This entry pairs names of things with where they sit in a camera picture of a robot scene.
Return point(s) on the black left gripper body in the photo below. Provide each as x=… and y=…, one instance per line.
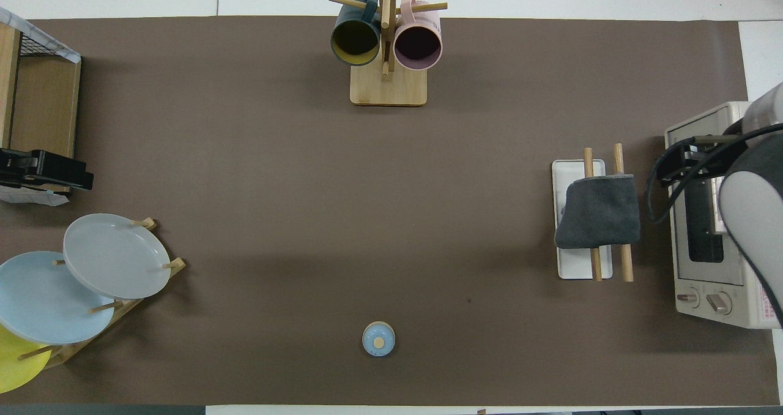
x=18, y=167

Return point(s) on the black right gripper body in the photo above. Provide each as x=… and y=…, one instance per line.
x=709, y=158

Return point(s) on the purple and grey towel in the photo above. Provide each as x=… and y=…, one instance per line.
x=599, y=213

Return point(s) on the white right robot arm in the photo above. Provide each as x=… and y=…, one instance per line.
x=755, y=219

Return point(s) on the white towel rack wooden bars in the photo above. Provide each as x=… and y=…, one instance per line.
x=575, y=265

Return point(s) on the wooden plate rack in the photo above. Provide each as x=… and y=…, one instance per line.
x=131, y=305

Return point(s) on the wooden shelf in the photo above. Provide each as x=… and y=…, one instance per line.
x=46, y=109

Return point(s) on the grey plate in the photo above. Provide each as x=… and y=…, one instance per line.
x=116, y=256

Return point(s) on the beige toaster oven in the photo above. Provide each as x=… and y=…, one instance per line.
x=697, y=280

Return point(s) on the light blue plate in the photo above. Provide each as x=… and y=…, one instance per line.
x=43, y=299

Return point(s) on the yellow plate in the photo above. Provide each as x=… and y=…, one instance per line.
x=15, y=366

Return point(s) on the pink mug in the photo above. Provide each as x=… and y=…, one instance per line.
x=418, y=44

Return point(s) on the wooden mug tree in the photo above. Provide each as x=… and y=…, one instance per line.
x=388, y=87

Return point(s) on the brown table mat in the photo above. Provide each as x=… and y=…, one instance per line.
x=367, y=219

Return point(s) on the dark teal mug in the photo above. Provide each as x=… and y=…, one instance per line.
x=355, y=38

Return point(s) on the small blue call bell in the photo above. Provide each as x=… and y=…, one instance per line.
x=378, y=338

